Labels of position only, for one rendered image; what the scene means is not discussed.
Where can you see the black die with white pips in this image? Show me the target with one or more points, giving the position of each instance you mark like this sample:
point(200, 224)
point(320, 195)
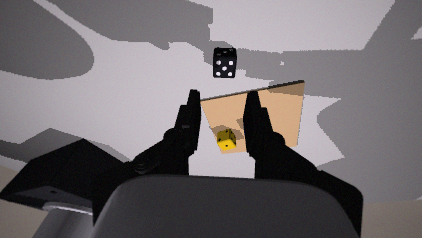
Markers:
point(224, 62)

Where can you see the tan flat square mat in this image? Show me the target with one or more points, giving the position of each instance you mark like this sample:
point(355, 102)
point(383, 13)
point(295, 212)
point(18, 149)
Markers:
point(283, 102)

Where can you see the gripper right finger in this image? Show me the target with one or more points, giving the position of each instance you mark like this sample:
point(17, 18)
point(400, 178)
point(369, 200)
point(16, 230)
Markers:
point(275, 160)

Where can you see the yellow die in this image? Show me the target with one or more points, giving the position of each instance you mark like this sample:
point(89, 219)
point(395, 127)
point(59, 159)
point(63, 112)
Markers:
point(226, 139)

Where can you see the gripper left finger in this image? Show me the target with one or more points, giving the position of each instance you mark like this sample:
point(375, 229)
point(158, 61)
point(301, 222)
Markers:
point(169, 156)

